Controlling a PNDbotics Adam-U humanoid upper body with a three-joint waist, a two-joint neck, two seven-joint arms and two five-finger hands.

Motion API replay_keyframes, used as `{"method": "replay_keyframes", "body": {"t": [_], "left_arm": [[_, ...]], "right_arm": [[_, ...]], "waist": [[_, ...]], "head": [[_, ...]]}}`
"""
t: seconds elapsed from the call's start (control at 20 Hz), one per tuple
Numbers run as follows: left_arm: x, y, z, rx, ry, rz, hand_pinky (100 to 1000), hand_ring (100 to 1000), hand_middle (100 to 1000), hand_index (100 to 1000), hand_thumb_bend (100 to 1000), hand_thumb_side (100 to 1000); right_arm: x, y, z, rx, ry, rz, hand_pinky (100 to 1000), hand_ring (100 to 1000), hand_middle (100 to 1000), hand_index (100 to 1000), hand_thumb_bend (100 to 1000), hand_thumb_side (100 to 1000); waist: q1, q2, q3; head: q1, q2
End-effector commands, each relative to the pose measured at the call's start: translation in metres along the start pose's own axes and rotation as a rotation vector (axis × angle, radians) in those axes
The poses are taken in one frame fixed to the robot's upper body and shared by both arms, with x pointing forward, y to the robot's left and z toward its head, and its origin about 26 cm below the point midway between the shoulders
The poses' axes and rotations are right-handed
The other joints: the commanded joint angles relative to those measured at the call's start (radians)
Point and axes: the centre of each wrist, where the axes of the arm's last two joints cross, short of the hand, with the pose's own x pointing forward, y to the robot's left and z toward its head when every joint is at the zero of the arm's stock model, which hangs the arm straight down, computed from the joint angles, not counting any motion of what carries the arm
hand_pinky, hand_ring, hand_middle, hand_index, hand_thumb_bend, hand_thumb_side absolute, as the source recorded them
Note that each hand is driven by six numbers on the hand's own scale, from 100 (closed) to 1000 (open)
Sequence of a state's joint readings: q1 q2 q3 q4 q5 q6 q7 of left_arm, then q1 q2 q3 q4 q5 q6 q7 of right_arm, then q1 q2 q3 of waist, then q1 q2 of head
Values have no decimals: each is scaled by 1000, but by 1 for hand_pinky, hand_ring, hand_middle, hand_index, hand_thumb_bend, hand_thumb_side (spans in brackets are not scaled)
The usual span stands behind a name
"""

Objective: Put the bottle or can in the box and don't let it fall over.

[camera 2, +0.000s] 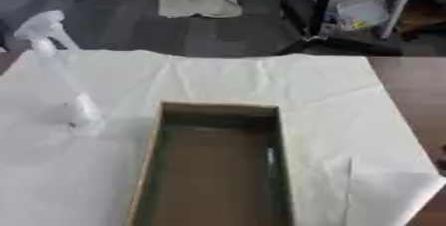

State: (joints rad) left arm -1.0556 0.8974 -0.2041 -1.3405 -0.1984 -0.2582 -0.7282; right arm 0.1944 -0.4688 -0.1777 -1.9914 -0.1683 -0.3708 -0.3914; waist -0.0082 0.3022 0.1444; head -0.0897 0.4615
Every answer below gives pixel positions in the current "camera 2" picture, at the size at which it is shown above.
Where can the white plastic bag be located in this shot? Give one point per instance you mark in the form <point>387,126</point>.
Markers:
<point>361,7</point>

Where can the clear plastic bottle white cap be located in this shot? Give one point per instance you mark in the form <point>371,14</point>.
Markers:
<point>83,110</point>

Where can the white slanted pole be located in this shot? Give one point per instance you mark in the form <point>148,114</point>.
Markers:
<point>399,4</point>

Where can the tan cardboard box green inside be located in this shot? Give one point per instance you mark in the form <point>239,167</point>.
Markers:
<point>216,170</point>

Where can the black stand with legs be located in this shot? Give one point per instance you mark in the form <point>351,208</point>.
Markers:
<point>317,21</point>

